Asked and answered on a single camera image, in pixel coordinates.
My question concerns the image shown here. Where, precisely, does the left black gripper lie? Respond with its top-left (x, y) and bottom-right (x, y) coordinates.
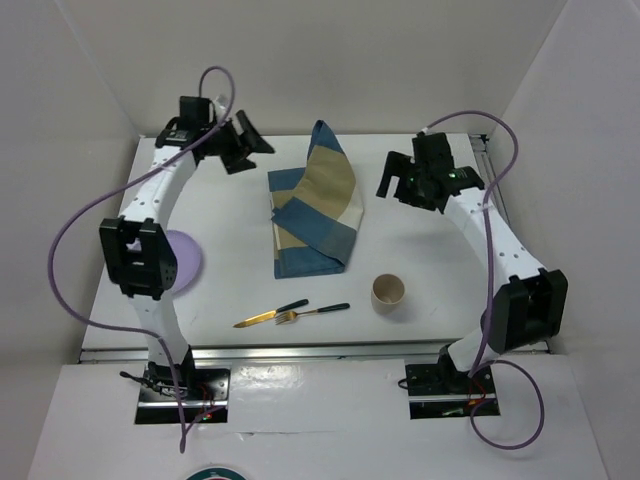
top-left (203, 111), bottom-right (275, 176)

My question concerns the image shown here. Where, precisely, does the blue and beige cloth placemat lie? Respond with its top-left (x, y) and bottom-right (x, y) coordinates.
top-left (268, 120), bottom-right (364, 279)

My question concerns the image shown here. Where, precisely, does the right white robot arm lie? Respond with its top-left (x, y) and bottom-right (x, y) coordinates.
top-left (376, 133), bottom-right (568, 392)

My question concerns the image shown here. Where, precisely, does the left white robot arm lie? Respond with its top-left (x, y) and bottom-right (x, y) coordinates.
top-left (99, 96), bottom-right (274, 399)

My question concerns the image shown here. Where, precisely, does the beige plastic cup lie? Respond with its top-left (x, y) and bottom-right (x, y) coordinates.
top-left (371, 274), bottom-right (405, 315)

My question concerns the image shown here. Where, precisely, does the lilac plastic plate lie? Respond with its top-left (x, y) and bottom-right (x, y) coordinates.
top-left (166, 230), bottom-right (203, 295)

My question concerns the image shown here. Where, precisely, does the green round sticker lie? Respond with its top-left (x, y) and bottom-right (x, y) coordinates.
top-left (186, 466), bottom-right (248, 480)

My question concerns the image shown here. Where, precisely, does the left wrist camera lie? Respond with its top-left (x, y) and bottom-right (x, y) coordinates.
top-left (210, 94), bottom-right (233, 123)

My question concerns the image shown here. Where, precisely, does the gold knife dark handle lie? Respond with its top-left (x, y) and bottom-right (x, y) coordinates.
top-left (233, 299), bottom-right (309, 328)

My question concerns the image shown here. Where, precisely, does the gold fork dark handle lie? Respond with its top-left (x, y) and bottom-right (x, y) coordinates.
top-left (275, 303), bottom-right (351, 325)

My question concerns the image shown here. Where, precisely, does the aluminium frame rail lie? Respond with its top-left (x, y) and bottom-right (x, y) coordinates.
top-left (78, 133), bottom-right (551, 364)

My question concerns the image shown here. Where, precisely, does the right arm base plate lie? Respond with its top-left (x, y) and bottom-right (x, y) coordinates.
top-left (397, 364), bottom-right (500, 420)

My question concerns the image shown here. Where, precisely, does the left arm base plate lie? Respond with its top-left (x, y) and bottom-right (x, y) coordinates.
top-left (120, 367), bottom-right (231, 425)

